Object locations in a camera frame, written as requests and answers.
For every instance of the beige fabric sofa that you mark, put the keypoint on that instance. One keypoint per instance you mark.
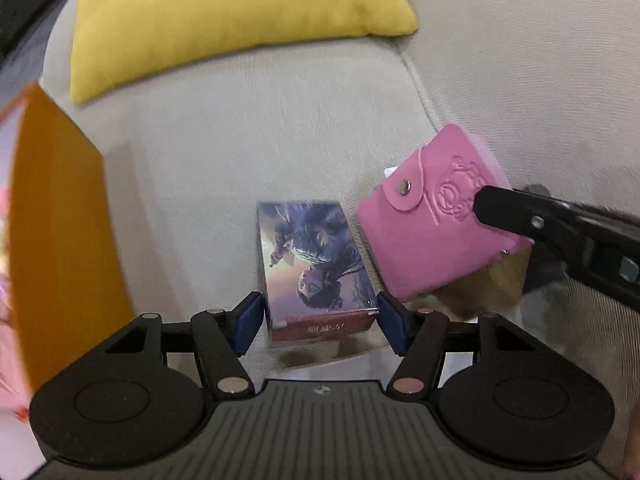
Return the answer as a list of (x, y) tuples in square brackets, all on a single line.
[(225, 150)]

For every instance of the picture printed card box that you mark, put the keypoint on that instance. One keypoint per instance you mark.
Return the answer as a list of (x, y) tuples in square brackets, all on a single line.
[(310, 260)]

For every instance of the yellow pillow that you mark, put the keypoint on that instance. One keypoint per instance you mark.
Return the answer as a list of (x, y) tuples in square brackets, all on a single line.
[(225, 10)]

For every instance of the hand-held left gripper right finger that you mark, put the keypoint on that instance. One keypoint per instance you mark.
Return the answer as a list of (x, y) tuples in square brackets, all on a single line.
[(395, 325)]

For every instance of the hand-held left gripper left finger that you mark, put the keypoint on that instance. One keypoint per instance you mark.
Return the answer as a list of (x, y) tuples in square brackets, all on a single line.
[(250, 320)]

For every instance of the gold cardboard box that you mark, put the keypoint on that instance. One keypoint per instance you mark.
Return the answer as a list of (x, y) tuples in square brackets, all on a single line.
[(490, 285)]

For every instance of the pink snap wallet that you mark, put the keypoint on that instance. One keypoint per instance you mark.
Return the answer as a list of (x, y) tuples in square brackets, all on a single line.
[(425, 240)]

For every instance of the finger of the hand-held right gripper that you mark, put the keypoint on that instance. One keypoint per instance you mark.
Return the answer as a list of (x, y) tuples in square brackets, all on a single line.
[(505, 210)]

